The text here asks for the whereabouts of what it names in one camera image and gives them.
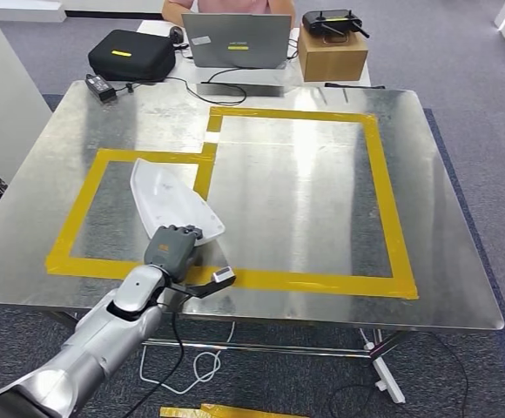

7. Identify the grey laptop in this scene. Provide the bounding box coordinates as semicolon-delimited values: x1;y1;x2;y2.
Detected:
181;12;294;71

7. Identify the stainless steel workbench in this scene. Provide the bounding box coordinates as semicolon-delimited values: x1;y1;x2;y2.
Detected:
0;79;505;363

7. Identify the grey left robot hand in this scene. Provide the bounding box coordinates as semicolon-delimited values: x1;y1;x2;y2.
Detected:
143;225;204;284

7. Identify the black zip carry case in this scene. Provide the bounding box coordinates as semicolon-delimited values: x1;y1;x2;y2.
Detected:
88;30;177;83

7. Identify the white floor cable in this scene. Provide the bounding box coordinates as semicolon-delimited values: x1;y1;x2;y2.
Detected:
139;320;237;397

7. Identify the black device with antennas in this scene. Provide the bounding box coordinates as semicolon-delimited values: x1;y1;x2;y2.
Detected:
301;8;371;42

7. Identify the brown cardboard box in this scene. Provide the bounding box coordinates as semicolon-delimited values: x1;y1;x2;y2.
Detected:
297;24;370;83

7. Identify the person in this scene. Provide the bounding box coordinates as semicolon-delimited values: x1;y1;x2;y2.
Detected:
161;0;297;28

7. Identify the white plastic shell part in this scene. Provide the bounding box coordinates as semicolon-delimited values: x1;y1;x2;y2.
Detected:
130;158;226;248

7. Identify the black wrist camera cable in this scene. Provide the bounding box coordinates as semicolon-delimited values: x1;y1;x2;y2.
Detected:
122;311;186;418

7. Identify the white cabinet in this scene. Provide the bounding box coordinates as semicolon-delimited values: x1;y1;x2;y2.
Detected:
0;14;54;187

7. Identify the black power adapter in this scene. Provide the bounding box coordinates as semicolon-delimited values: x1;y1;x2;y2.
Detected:
84;73;118;105

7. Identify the white power strip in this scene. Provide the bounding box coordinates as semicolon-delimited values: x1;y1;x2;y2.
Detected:
362;340;406;406

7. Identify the black camera bracket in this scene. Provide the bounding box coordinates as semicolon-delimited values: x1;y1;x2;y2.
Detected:
165;273;218;300

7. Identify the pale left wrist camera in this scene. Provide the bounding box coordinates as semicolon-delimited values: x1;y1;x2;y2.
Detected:
211;266;236;285

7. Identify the low white platform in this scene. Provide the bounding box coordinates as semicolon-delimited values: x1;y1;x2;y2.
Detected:
0;0;166;24

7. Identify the yellow tape square outline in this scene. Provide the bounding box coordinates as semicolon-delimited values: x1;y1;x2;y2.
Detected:
159;403;308;418

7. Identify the black adapter cable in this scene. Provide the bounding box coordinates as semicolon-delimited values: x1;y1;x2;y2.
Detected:
115;64;249;108

